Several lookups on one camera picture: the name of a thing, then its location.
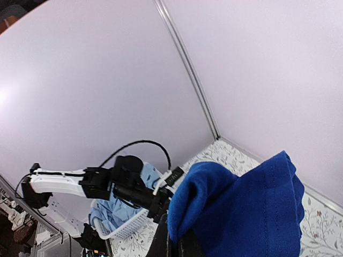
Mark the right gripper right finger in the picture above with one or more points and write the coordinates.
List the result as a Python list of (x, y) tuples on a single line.
[(188, 246)]

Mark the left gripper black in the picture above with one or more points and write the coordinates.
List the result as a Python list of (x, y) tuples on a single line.
[(129, 187)]

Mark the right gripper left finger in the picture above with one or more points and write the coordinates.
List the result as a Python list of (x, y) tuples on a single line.
[(161, 245)]

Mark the blue printed t-shirt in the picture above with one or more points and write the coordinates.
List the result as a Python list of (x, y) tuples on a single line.
[(256, 214)]

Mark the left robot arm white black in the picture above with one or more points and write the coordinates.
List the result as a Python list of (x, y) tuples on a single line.
[(39, 186)]

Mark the white plastic laundry basket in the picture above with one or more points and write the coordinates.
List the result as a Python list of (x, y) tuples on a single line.
[(125, 230)]

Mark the light blue shirt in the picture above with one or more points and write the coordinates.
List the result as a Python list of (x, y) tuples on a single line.
[(114, 213)]

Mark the floral table mat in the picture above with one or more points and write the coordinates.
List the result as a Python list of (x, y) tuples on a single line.
[(321, 227)]

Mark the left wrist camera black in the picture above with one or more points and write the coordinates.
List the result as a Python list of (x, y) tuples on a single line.
[(127, 169)]

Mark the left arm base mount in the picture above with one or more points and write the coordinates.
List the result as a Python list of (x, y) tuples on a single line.
[(91, 240)]

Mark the left aluminium corner post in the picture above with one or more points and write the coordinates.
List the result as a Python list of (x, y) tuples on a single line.
[(189, 67)]

